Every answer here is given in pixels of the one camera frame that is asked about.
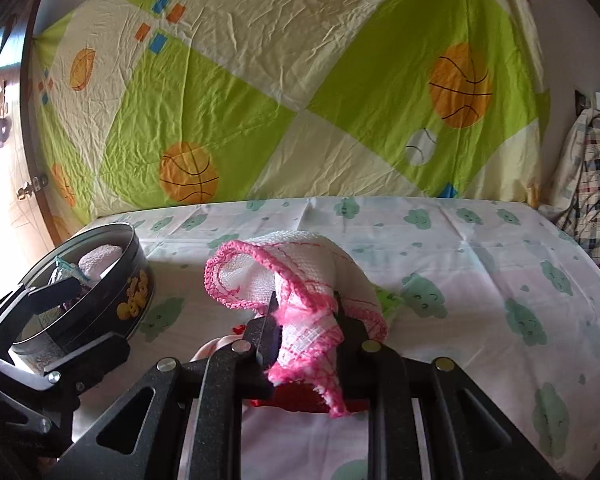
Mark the pink-edged white cloth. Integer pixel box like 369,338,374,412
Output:
204,230,390,419

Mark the red cloth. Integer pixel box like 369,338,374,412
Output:
227,324,377,415

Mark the basketball print hanging sheet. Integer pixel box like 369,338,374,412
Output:
27,0,552,227

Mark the cloud print table cloth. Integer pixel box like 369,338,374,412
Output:
40,196,600,480

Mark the round metal tin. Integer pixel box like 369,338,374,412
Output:
0,222,155,377

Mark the brass door knob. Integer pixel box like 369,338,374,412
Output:
17,172,49,202

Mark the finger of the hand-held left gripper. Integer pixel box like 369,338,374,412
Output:
0,332,132,392
0,276,82,347

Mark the plaid cloth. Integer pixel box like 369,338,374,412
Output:
550,107,600,307

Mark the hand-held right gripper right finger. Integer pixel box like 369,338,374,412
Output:
332,290,563,480

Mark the green soft item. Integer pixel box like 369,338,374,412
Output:
374,285,407,322

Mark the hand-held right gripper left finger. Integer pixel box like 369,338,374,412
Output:
45,291,282,480

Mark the hanging door ornament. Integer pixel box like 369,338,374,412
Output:
0,80,14,152

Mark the peach cloth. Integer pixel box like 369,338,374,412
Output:
190,335,242,362

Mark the teal-edged cloth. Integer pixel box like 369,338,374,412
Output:
49,255,92,307

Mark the wooden door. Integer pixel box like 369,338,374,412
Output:
0,0,78,266

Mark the white towel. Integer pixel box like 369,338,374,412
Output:
77,244,127,282

